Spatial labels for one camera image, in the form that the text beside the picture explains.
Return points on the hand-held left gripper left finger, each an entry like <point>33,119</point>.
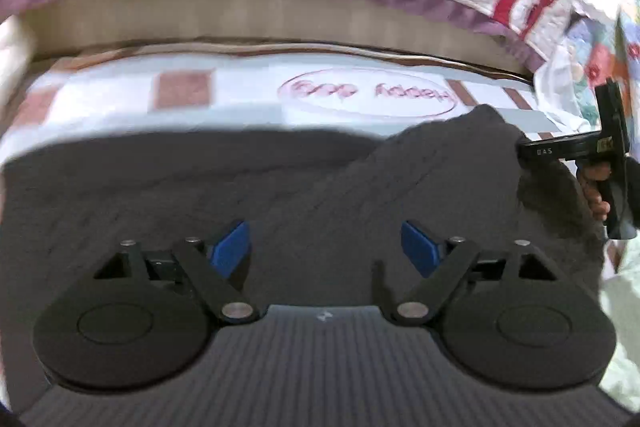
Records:
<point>230,251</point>

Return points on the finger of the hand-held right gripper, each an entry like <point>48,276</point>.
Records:
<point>526,151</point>

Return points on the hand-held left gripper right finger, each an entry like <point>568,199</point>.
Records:
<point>420,251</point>

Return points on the dark grey knit sweater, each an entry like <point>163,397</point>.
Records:
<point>300,187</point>

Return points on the person's right hand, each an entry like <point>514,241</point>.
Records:
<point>595,202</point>

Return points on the floral print cloth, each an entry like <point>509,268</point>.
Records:
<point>600,57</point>

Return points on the checkered plush blanket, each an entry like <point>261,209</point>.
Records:
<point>240,99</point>

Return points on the beige bed base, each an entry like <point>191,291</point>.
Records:
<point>250,19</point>

